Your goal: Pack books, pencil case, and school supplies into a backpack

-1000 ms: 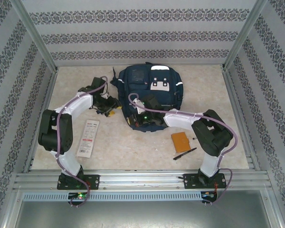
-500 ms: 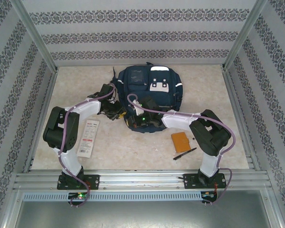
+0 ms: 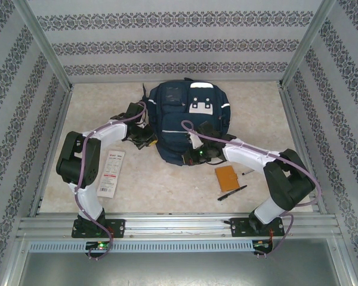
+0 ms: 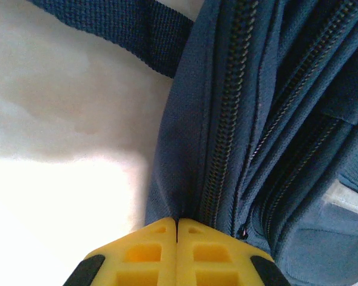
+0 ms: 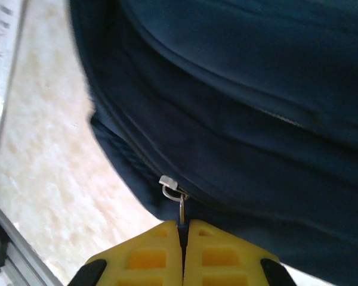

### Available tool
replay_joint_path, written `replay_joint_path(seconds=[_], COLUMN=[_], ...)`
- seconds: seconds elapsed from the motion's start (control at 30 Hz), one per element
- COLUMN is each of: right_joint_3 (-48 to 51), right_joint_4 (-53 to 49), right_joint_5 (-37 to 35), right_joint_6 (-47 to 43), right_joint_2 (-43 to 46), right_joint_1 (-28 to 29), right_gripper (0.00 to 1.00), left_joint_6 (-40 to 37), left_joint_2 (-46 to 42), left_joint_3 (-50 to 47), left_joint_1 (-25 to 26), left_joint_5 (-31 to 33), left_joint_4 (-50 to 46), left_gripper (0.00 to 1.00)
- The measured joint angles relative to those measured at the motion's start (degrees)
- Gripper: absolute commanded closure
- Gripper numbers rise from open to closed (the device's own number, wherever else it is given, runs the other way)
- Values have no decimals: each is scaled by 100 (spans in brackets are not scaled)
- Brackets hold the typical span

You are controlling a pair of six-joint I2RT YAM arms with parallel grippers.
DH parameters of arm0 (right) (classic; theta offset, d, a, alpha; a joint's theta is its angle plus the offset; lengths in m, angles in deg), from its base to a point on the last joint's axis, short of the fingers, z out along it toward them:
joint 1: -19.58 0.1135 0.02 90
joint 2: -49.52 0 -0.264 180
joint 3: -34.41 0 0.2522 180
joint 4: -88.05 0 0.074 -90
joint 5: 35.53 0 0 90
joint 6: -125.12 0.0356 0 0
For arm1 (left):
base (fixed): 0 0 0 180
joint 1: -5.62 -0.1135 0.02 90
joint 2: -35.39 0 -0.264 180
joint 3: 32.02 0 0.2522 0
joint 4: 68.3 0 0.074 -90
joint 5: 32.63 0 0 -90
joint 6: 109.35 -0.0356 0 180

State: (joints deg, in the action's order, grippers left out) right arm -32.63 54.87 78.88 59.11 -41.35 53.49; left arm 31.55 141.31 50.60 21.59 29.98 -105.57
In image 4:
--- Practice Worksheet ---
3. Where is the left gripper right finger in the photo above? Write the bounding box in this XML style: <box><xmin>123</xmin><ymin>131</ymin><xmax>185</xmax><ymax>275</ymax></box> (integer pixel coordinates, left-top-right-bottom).
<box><xmin>175</xmin><ymin>218</ymin><xmax>293</xmax><ymax>286</ymax></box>

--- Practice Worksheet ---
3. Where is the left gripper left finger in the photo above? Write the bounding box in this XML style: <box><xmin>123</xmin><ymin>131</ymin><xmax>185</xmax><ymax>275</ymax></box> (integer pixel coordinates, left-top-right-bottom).
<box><xmin>62</xmin><ymin>216</ymin><xmax>178</xmax><ymax>286</ymax></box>

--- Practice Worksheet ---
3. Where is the navy blue backpack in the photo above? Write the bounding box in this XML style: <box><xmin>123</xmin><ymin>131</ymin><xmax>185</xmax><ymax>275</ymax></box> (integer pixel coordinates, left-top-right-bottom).
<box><xmin>26</xmin><ymin>0</ymin><xmax>358</xmax><ymax>286</ymax></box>

